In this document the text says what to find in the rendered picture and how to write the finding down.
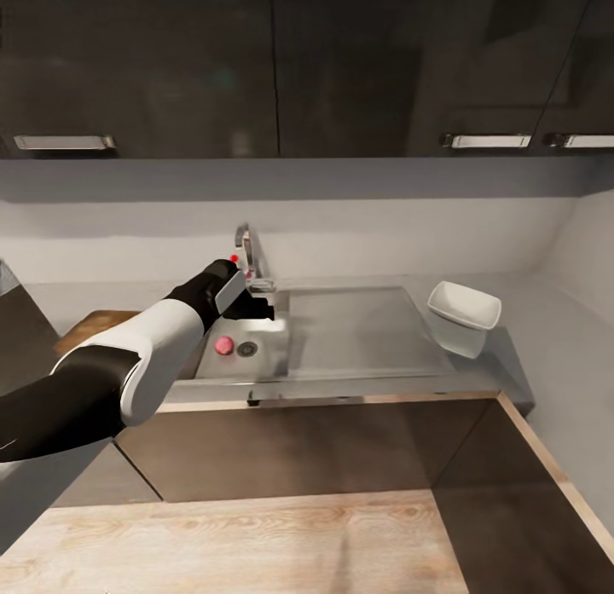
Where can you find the bowl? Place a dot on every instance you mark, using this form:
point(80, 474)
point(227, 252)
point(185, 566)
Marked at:
point(465, 306)

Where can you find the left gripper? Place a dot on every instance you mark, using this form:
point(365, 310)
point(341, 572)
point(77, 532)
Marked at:
point(255, 309)

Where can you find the drop in sink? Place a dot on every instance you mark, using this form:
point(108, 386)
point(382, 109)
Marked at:
point(320, 333)

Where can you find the cutting board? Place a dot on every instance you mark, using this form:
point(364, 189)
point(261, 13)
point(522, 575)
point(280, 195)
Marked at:
point(94, 323)

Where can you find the vidalia onion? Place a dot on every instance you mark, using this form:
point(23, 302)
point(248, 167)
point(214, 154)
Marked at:
point(224, 345)

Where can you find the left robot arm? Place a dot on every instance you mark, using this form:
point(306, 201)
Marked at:
point(51, 430)

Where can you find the cabinet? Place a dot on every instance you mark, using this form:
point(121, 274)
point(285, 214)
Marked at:
point(444, 78)
point(137, 79)

